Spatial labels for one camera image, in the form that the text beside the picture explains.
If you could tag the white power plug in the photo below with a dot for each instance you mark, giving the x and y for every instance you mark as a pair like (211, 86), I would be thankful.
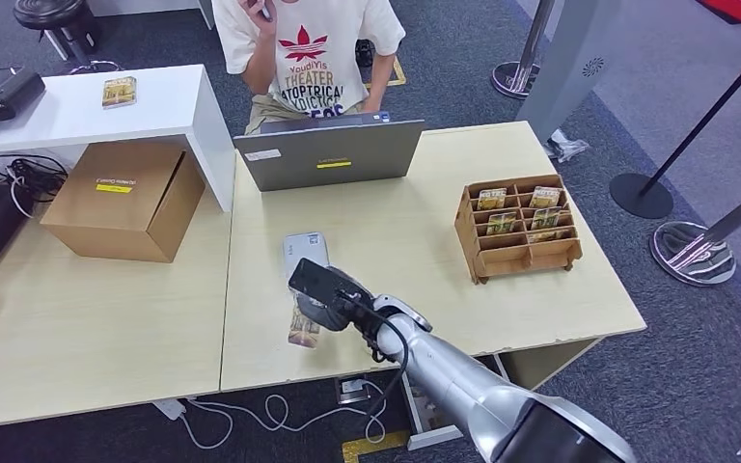
(169, 409)

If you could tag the person's right forearm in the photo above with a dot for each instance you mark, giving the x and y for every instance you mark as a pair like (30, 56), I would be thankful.
(258, 61)

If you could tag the grey card reader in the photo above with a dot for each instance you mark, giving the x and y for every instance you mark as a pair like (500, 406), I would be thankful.
(303, 246)

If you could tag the wooden card holder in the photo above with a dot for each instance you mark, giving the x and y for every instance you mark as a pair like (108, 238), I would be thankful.
(537, 259)

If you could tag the person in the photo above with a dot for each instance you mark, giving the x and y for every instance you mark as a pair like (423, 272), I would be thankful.
(319, 57)

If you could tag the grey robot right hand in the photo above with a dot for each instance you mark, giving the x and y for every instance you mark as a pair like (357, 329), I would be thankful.
(332, 319)

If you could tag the black round stool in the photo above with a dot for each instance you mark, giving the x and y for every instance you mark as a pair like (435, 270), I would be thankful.
(51, 14)

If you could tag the white drawer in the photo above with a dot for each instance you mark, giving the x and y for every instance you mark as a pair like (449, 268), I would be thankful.
(428, 438)

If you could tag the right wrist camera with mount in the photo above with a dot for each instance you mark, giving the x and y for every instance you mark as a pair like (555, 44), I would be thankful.
(319, 281)

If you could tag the chrome stanchion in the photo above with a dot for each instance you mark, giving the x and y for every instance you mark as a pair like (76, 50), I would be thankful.
(693, 254)
(517, 76)

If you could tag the person's left forearm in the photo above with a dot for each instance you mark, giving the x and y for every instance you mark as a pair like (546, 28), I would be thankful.
(380, 73)

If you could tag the yellow floor tape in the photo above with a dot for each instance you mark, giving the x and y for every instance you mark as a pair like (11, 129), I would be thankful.
(373, 445)
(399, 71)

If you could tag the white desk shelf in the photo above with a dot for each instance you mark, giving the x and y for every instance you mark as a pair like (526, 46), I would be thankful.
(166, 105)

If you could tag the grey kiosk panel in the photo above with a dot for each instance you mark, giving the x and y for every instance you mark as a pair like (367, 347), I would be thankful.
(572, 73)

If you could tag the black stanchion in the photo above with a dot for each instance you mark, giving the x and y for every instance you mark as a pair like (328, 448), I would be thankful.
(640, 197)

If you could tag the black controller device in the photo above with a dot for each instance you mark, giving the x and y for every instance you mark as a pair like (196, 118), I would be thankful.
(6, 92)

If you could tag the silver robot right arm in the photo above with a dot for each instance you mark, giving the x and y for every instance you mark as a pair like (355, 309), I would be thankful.
(466, 390)

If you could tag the crumpled clear plastic bag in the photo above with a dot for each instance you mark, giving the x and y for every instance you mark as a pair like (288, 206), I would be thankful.
(565, 146)

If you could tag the grey laptop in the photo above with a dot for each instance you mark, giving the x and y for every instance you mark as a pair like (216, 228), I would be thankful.
(332, 156)

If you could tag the yellow patterned card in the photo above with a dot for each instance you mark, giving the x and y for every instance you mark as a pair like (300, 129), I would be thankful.
(119, 92)

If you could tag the floor socket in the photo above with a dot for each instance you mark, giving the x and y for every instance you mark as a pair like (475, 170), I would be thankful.
(352, 390)

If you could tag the person's left hand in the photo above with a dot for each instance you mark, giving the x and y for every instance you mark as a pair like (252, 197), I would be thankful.
(372, 105)

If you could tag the dark smartphone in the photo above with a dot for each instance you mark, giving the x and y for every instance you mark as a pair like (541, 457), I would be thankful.
(266, 9)

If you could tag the brown cardboard box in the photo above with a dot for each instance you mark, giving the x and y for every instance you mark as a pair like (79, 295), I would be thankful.
(118, 195)

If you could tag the person's right hand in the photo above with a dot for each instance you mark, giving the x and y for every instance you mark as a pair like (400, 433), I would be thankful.
(252, 9)

